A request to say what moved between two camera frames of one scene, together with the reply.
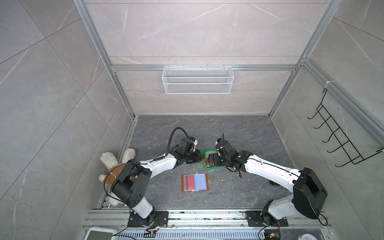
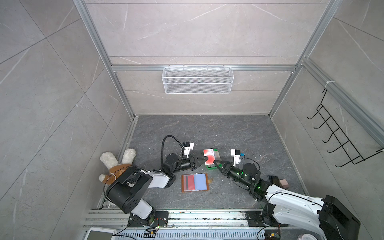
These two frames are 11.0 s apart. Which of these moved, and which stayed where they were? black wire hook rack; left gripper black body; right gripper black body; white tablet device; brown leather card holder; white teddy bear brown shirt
Moved: right gripper black body; left gripper black body
Stayed: brown leather card holder; white teddy bear brown shirt; white tablet device; black wire hook rack
